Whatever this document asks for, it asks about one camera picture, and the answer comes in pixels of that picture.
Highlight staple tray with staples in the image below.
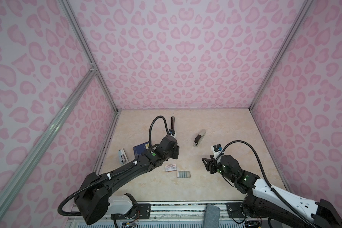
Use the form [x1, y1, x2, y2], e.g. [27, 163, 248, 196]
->
[177, 171, 191, 178]

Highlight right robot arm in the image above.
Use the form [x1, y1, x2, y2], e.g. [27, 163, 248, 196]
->
[202, 155, 342, 228]

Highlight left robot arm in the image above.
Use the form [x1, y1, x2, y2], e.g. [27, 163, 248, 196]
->
[74, 135, 180, 225]

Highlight small white stapler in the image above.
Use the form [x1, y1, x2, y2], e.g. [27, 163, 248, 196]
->
[118, 149, 128, 165]

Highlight blue book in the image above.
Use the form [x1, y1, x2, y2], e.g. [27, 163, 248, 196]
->
[133, 142, 149, 157]

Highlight grey foam block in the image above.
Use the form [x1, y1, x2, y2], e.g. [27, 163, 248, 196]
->
[202, 204, 220, 228]

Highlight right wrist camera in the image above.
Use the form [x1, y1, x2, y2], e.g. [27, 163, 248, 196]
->
[211, 144, 222, 159]

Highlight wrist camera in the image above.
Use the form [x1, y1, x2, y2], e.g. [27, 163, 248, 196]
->
[211, 144, 222, 159]
[168, 129, 176, 137]

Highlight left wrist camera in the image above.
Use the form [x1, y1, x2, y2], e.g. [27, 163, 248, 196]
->
[168, 129, 176, 137]

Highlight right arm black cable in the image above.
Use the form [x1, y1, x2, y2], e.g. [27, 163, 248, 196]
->
[220, 140, 320, 228]

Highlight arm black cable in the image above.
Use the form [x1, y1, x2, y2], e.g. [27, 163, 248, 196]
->
[56, 115, 170, 217]
[220, 140, 320, 228]

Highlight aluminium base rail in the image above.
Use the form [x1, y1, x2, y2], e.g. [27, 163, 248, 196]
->
[64, 200, 317, 228]

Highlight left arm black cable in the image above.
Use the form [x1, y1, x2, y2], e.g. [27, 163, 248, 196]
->
[56, 115, 170, 217]

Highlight aluminium corner frame post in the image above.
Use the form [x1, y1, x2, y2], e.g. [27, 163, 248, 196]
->
[249, 0, 315, 113]

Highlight left aluminium frame beam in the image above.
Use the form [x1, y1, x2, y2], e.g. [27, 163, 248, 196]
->
[0, 68, 97, 221]

